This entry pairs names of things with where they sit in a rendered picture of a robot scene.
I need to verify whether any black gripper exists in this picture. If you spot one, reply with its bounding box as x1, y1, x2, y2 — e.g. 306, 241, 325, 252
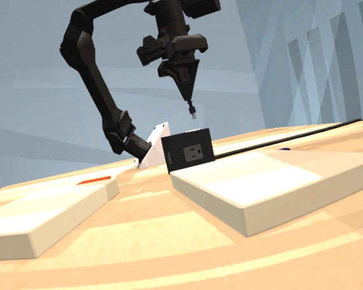
157, 20, 208, 101

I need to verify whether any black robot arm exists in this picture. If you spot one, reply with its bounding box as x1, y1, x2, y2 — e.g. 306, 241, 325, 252
59, 0, 220, 164

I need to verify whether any black usb plug with silver tip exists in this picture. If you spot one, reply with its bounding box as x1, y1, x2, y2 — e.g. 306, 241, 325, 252
187, 100, 197, 119

